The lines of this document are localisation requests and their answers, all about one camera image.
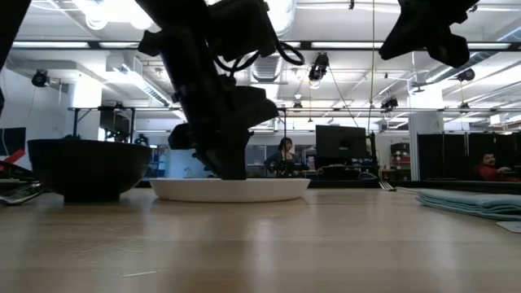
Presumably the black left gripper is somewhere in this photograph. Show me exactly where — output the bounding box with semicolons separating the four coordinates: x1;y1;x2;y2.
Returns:
169;75;280;181

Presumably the white plate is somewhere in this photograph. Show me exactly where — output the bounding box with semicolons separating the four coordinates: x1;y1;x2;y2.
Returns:
148;177;312;203

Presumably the black bowl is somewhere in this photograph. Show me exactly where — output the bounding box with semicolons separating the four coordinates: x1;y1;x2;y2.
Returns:
27;138;153;203

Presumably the person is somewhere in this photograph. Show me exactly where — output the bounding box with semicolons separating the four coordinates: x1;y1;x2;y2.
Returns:
263;137;311;178
474;152;521;183

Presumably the white pillar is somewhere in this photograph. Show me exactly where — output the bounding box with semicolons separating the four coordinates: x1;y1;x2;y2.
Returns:
408;87;444;181

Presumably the black computer monitor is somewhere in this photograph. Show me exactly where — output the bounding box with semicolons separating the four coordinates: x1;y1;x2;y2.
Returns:
315;125;368;170

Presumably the black partition screen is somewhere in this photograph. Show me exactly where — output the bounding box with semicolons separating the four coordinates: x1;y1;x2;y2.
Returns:
417;132;521;182

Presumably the black equipment rack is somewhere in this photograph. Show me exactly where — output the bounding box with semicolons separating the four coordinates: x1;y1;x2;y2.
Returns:
389;142;411;181

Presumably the folded blue cloth napkin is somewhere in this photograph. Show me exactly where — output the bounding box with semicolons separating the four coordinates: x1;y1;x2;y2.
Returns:
414;188;521;222

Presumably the black clamp base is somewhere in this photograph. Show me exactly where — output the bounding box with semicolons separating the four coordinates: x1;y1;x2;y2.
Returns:
0;160;38;184

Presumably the white card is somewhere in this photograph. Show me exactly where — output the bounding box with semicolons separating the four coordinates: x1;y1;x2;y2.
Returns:
495;221;521;234

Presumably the thin hanging cord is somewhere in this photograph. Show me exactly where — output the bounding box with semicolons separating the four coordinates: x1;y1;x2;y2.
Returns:
367;0;376;133

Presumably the silver ventilation duct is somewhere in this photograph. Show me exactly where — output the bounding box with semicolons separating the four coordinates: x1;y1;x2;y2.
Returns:
250;55;287;85

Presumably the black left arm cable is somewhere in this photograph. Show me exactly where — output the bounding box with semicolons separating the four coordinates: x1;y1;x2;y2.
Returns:
213;40;306;75

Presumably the black table edge rail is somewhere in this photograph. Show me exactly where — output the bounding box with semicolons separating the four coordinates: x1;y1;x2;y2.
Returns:
136;178;521;195

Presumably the thin slanted black cable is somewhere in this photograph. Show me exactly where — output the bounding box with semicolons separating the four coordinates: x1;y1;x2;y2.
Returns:
327;67;360;129

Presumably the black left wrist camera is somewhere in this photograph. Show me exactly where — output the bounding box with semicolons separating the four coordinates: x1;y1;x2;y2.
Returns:
206;0;280;63

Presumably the red handle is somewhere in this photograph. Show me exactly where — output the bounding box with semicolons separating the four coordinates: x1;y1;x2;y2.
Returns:
0;149;26;172

